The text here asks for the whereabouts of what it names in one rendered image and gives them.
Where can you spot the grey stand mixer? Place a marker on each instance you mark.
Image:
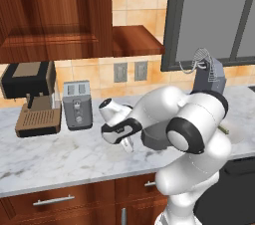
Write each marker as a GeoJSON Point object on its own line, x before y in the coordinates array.
{"type": "Point", "coordinates": [209, 78]}

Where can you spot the wooden wall cupboard door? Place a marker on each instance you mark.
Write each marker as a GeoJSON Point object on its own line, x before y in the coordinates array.
{"type": "Point", "coordinates": [53, 13]}

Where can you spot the grey wall socket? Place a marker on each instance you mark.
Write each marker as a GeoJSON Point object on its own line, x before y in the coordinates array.
{"type": "Point", "coordinates": [120, 72]}
{"type": "Point", "coordinates": [140, 70]}

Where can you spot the black and brown coffee machine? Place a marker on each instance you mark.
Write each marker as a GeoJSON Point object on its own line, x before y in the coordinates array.
{"type": "Point", "coordinates": [31, 103]}

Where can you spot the green thin stick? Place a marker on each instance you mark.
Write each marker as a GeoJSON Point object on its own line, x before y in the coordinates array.
{"type": "Point", "coordinates": [223, 130]}

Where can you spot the wooden base cupboard door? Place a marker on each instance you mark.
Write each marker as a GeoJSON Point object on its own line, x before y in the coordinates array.
{"type": "Point", "coordinates": [142, 212]}

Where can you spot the wide wooden drawer front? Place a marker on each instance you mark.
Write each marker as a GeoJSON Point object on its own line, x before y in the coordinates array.
{"type": "Point", "coordinates": [83, 202]}

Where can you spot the narrow wooden drawer front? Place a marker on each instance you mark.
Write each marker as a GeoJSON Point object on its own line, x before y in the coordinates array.
{"type": "Point", "coordinates": [132, 187]}

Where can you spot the black dishwasher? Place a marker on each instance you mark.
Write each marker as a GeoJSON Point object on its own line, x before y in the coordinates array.
{"type": "Point", "coordinates": [232, 192]}

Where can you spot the dark framed window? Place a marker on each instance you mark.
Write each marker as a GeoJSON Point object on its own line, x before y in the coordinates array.
{"type": "Point", "coordinates": [212, 13]}

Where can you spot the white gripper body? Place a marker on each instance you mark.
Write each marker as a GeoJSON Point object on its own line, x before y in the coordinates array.
{"type": "Point", "coordinates": [127, 144]}

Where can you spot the grey toaster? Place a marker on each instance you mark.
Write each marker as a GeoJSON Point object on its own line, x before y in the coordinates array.
{"type": "Point", "coordinates": [77, 106]}

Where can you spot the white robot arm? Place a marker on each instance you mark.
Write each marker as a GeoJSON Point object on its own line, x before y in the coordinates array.
{"type": "Point", "coordinates": [196, 116]}

